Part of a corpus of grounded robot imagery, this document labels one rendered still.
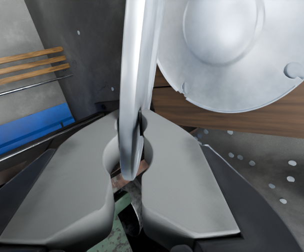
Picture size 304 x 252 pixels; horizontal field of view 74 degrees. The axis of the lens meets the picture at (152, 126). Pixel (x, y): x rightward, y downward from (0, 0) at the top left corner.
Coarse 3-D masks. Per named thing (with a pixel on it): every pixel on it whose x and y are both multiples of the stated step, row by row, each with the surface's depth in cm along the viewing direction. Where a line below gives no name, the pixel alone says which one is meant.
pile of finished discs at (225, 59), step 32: (192, 0) 32; (224, 0) 29; (256, 0) 26; (288, 0) 24; (192, 32) 34; (224, 32) 30; (256, 32) 28; (288, 32) 26; (160, 64) 42; (192, 64) 37; (224, 64) 33; (256, 64) 30; (288, 64) 28; (192, 96) 40; (224, 96) 35; (256, 96) 32
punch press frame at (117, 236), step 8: (120, 192) 61; (120, 200) 58; (128, 200) 60; (120, 208) 58; (112, 224) 56; (120, 224) 58; (112, 232) 56; (120, 232) 58; (104, 240) 55; (112, 240) 56; (120, 240) 58; (96, 248) 53; (104, 248) 55; (112, 248) 57; (120, 248) 58; (128, 248) 60
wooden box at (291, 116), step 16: (160, 80) 46; (160, 96) 48; (176, 96) 44; (288, 96) 30; (160, 112) 50; (176, 112) 46; (192, 112) 43; (208, 112) 40; (240, 112) 36; (256, 112) 34; (272, 112) 32; (288, 112) 30; (224, 128) 39; (240, 128) 37; (256, 128) 35; (272, 128) 33; (288, 128) 31
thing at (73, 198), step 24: (96, 120) 10; (72, 144) 9; (96, 144) 9; (48, 168) 7; (72, 168) 7; (96, 168) 7; (48, 192) 7; (72, 192) 7; (96, 192) 7; (24, 216) 6; (48, 216) 6; (72, 216) 6; (96, 216) 6; (0, 240) 5; (24, 240) 5; (48, 240) 5; (72, 240) 6; (96, 240) 7
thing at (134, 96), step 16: (128, 0) 8; (144, 0) 8; (160, 0) 24; (128, 16) 8; (144, 16) 8; (160, 16) 26; (128, 32) 8; (144, 32) 8; (160, 32) 32; (128, 48) 8; (144, 48) 10; (128, 64) 8; (144, 64) 11; (128, 80) 9; (144, 80) 13; (128, 96) 9; (144, 96) 15; (128, 112) 10; (128, 128) 10; (128, 144) 11; (128, 160) 12; (128, 176) 15
